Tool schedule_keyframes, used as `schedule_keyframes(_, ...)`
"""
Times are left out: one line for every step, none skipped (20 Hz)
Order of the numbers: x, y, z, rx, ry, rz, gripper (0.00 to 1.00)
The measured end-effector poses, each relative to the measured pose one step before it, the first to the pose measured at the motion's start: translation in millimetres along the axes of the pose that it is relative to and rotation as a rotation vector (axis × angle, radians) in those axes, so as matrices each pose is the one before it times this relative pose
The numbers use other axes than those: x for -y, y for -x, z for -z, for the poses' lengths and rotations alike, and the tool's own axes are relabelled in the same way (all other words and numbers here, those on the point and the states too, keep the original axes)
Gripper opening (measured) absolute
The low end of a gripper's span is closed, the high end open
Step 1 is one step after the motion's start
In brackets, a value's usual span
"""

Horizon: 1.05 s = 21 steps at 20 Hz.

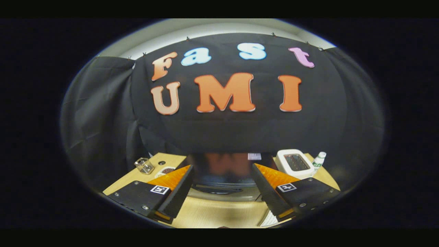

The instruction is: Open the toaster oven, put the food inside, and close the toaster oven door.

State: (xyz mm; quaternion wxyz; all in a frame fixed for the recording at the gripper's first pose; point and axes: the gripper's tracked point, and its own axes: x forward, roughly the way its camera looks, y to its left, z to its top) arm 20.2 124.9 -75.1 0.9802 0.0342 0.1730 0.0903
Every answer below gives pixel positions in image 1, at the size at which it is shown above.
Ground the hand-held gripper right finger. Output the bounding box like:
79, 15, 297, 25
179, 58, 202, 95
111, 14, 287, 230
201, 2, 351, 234
252, 163, 341, 222

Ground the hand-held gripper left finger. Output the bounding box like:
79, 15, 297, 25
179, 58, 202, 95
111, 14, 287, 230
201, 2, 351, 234
106, 165, 194, 225

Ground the black toaster oven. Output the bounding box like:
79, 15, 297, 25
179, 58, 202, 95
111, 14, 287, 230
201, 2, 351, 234
182, 153, 276, 203

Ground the white pop-up toaster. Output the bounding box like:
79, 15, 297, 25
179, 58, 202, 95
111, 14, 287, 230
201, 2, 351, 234
275, 149, 315, 179

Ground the white ribbed rectangular plate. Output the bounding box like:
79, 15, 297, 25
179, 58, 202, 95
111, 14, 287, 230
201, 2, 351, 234
259, 210, 280, 227

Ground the white bottle with green label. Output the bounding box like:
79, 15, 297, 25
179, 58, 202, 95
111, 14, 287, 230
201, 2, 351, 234
311, 152, 327, 172

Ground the small wire mesh basket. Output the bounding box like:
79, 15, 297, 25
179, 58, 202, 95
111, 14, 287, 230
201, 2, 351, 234
134, 157, 155, 175

